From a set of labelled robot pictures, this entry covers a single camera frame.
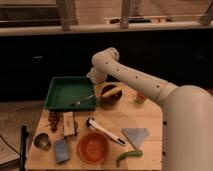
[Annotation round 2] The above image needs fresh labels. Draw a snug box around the white rectangular box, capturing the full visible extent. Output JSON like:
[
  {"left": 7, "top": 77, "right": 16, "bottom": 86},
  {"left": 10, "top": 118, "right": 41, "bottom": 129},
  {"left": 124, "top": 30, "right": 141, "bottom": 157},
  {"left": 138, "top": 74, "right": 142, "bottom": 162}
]
[{"left": 63, "top": 112, "right": 76, "bottom": 137}]

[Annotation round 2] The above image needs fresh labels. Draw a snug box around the bunch of dark grapes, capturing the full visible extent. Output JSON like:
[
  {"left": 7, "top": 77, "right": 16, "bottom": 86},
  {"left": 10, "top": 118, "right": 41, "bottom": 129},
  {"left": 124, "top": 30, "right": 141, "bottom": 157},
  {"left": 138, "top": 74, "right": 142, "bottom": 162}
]
[{"left": 48, "top": 111, "right": 62, "bottom": 132}]

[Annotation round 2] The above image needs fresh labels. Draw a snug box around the green chili pepper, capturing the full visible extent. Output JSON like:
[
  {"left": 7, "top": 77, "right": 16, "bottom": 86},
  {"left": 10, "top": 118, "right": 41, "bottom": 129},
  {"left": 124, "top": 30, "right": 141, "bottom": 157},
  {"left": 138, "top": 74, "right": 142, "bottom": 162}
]
[{"left": 116, "top": 150, "right": 143, "bottom": 167}]

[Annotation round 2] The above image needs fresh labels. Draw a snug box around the blue sponge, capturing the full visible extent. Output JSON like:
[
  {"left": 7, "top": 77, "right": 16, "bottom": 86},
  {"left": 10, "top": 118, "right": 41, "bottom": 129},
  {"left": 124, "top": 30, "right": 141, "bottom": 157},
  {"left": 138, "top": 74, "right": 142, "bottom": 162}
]
[{"left": 54, "top": 139, "right": 69, "bottom": 163}]

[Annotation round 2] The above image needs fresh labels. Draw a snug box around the dark brown bowl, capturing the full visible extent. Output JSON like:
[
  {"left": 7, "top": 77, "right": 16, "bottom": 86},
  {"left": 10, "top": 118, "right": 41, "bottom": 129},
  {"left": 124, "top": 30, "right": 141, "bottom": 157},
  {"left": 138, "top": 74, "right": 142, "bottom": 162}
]
[{"left": 100, "top": 84, "right": 122, "bottom": 105}]

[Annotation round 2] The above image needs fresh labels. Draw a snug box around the black stand post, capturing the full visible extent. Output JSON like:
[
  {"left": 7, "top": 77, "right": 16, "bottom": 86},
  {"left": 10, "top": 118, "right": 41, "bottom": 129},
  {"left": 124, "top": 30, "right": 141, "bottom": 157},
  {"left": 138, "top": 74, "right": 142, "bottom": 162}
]
[{"left": 19, "top": 125, "right": 29, "bottom": 171}]

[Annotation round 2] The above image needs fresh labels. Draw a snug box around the white black handled tool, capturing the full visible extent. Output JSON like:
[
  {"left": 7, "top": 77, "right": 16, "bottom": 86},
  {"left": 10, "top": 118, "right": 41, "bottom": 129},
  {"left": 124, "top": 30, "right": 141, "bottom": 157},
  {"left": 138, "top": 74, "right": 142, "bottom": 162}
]
[{"left": 86, "top": 118, "right": 125, "bottom": 146}]

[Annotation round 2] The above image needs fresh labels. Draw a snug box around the wooden railing frame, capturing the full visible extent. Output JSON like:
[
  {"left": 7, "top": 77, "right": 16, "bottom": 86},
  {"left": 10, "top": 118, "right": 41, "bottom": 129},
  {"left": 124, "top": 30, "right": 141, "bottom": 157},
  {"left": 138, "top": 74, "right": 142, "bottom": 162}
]
[{"left": 0, "top": 0, "right": 213, "bottom": 35}]

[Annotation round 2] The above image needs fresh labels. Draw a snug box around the grey triangular cloth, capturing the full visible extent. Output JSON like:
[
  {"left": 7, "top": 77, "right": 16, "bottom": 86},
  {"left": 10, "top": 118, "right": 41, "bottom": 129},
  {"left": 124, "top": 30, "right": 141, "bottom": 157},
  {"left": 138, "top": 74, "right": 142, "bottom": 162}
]
[{"left": 122, "top": 128, "right": 150, "bottom": 149}]

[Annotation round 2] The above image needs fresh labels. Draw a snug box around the orange plastic bowl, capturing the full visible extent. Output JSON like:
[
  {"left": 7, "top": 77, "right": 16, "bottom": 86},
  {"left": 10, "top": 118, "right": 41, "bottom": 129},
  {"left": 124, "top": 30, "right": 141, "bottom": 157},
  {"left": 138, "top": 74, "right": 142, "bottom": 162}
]
[{"left": 77, "top": 132, "right": 109, "bottom": 164}]

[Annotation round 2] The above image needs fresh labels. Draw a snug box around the small metal cup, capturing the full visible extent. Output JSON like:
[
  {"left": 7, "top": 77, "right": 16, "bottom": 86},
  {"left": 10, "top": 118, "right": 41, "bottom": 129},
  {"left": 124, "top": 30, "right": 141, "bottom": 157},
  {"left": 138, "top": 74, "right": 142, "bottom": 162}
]
[{"left": 34, "top": 133, "right": 51, "bottom": 150}]

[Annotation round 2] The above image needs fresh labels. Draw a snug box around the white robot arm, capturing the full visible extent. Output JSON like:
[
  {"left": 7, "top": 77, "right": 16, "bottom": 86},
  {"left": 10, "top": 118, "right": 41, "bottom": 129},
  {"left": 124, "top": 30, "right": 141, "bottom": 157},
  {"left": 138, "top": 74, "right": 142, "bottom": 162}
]
[{"left": 87, "top": 47, "right": 213, "bottom": 171}]

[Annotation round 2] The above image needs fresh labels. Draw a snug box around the green plastic tray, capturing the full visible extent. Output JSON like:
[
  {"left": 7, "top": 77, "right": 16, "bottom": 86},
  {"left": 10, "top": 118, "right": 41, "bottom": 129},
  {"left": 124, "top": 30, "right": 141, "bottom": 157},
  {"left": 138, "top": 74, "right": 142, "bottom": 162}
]
[{"left": 44, "top": 76, "right": 96, "bottom": 111}]

